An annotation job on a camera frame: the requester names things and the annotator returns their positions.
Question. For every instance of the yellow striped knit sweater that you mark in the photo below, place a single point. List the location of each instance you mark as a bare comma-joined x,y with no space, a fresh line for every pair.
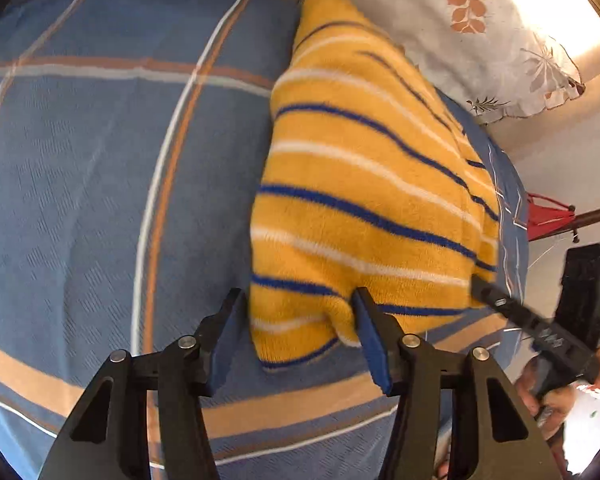
369,182

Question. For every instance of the person's right hand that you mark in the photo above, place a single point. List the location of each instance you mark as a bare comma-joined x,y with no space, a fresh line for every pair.
559,402

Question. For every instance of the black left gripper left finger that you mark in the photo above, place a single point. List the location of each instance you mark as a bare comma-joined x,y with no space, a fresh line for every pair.
106,434

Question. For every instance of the blue plaid bed sheet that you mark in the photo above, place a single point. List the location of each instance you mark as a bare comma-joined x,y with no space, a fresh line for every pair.
133,134

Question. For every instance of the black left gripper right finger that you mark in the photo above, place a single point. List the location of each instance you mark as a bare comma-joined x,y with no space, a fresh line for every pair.
459,403

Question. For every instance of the white leaf print pillow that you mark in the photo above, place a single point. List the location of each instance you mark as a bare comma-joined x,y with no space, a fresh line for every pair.
480,54

